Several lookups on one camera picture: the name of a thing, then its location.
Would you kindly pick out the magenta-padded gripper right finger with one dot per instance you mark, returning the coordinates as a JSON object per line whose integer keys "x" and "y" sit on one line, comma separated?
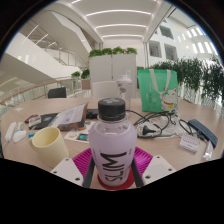
{"x": 158, "y": 168}

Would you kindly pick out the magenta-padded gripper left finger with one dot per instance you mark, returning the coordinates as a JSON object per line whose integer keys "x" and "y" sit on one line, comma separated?
{"x": 68, "y": 170}

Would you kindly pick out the lilac drink bottle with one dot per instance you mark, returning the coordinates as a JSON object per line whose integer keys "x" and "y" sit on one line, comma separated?
{"x": 112, "y": 140}

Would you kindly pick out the cream yellow mug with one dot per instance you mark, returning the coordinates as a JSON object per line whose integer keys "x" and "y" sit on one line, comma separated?
{"x": 51, "y": 148}

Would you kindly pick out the colourful sticker sheet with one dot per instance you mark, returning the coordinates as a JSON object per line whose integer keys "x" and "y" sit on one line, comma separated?
{"x": 78, "y": 136}

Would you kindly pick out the white labelled card box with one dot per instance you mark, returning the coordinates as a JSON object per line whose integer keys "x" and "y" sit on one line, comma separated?
{"x": 189, "y": 142}

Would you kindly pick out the flat round red coaster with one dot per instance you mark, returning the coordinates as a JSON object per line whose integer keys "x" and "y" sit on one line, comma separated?
{"x": 115, "y": 187}

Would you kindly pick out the small teal pack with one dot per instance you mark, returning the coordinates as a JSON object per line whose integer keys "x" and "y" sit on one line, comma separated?
{"x": 31, "y": 135}

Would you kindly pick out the clear plastic packet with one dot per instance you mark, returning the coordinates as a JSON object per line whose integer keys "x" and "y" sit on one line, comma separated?
{"x": 208, "y": 151}

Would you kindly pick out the black notebook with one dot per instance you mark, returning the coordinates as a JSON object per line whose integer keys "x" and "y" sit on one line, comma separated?
{"x": 48, "y": 119}

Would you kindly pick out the dark blue keyboard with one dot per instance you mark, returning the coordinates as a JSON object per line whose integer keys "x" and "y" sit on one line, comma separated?
{"x": 203, "y": 131}

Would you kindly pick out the white card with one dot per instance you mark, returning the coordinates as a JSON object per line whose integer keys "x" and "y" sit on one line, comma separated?
{"x": 35, "y": 121}

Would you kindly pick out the white computer mouse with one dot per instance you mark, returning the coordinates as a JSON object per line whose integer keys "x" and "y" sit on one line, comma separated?
{"x": 20, "y": 136}

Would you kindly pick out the black power adapter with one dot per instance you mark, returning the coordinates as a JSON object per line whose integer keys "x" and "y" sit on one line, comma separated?
{"x": 92, "y": 114}

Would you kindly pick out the small pale grey device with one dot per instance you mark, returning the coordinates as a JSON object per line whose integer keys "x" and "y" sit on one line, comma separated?
{"x": 20, "y": 126}

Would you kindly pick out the small red and black case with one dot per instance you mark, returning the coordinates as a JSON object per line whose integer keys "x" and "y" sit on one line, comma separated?
{"x": 28, "y": 118}

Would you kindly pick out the green tote bag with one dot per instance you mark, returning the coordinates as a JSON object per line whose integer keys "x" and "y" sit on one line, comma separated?
{"x": 155, "y": 91}

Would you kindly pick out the black chair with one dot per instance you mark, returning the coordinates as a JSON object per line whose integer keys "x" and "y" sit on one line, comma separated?
{"x": 57, "y": 92}

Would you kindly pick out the white paper slip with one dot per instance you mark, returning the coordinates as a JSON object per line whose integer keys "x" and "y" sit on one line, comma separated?
{"x": 19, "y": 109}

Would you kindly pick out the clear shaker bottle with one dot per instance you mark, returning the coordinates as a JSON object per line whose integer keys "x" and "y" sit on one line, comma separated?
{"x": 124, "y": 88}

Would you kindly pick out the potted green plants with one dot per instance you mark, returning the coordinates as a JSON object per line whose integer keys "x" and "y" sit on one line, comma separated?
{"x": 85, "y": 74}

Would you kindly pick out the row of green hedge plants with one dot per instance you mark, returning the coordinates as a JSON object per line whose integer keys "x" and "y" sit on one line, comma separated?
{"x": 196, "y": 75}

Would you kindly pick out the white cabinet topped with plants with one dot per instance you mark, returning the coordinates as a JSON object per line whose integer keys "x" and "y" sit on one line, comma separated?
{"x": 111, "y": 70}

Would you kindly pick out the white staircase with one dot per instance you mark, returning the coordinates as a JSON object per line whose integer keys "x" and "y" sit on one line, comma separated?
{"x": 53, "y": 43}

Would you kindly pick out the ceiling light strips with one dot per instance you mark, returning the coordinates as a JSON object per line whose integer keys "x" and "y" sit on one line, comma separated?
{"x": 118, "y": 12}

